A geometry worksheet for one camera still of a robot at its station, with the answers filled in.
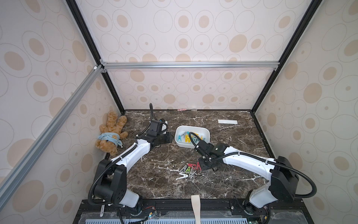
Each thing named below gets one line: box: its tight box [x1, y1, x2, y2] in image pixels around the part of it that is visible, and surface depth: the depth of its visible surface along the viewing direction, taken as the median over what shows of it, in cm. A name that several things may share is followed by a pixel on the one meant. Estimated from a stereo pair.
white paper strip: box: [217, 119, 238, 125], surface depth 115 cm
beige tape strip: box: [191, 195, 201, 224], surface depth 76 cm
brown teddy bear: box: [95, 111, 129, 156], surface depth 96 cm
